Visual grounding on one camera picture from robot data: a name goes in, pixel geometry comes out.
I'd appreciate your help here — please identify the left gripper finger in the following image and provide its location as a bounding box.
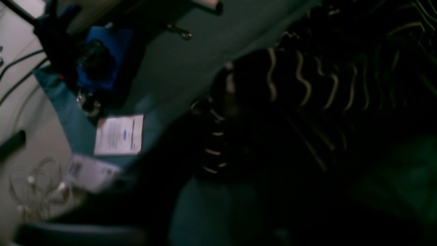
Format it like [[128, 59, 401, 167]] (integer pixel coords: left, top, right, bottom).
[[14, 222, 147, 246]]

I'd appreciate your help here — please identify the navy white striped t-shirt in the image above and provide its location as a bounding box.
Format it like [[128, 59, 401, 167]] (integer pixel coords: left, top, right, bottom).
[[191, 0, 436, 181]]

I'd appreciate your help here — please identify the white packaged item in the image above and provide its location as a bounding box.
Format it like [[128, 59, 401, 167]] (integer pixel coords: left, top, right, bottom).
[[64, 154, 123, 194]]

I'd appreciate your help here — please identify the white paper card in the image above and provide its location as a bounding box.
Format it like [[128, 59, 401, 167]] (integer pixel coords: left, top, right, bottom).
[[94, 115, 144, 156]]

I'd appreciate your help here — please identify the teal table cloth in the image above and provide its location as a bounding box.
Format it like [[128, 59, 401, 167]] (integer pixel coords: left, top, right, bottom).
[[47, 0, 436, 246]]

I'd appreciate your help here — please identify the blue clamp device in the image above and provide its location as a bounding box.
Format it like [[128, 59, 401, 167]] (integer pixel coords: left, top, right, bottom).
[[34, 0, 138, 117]]

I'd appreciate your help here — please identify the white cable bundle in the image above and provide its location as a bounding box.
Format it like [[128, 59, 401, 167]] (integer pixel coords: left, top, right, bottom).
[[9, 157, 70, 221]]

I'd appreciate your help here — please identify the carabiner with black cord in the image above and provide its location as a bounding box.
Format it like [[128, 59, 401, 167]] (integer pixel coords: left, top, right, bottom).
[[165, 23, 193, 40]]

